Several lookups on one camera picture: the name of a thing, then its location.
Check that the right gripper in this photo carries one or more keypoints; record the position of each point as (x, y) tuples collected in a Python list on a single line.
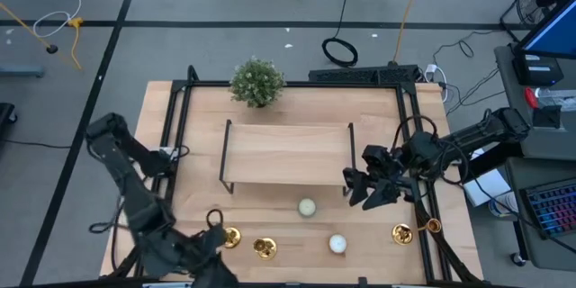
[(396, 171)]

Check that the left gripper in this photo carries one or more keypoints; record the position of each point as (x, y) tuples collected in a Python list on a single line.
[(202, 247)]

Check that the short gold candlestick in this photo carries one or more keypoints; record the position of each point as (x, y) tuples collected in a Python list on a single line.
[(234, 237)]

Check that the tall gold candlestick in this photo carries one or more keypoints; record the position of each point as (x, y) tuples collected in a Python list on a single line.
[(402, 235), (266, 249)]

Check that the white candle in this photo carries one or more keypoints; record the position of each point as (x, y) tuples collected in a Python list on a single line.
[(337, 244), (307, 207)]

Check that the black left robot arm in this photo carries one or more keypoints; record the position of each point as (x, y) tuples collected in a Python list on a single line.
[(121, 153)]

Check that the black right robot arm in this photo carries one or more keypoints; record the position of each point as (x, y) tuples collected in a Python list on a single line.
[(472, 137)]

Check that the white box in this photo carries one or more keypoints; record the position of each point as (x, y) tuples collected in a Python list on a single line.
[(492, 186)]

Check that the white and blue roll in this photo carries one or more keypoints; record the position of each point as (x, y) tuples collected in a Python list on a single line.
[(497, 209)]

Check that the white power adapter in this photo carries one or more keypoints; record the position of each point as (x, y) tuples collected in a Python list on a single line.
[(431, 69)]

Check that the artificial plant in black pot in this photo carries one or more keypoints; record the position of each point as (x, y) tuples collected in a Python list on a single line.
[(257, 82)]

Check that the black caster wheel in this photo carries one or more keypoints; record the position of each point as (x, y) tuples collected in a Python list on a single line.
[(517, 259)]

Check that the grey desk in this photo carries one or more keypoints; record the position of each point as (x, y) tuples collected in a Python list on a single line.
[(513, 99), (553, 254)]

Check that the backlit rainbow keyboard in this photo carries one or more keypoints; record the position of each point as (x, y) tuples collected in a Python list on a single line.
[(555, 209)]

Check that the small black box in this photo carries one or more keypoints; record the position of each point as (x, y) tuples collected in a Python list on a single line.
[(546, 117)]

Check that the black box device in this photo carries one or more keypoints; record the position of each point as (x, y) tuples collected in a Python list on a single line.
[(537, 74)]

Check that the clear plastic bag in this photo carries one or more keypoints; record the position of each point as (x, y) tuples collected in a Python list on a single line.
[(560, 97)]

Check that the monitor with blue screen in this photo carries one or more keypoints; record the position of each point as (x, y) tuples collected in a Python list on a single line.
[(558, 33)]

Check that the black floor fan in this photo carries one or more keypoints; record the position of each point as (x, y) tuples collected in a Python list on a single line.
[(528, 0)]

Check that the black chair base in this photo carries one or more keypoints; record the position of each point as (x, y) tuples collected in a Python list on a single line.
[(5, 114)]

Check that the grey floor bar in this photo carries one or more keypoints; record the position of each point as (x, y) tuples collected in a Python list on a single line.
[(20, 72)]

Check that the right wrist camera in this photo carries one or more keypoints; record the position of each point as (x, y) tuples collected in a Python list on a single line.
[(375, 155)]

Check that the wooden shelf black metal frame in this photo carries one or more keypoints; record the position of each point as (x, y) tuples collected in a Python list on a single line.
[(279, 153)]

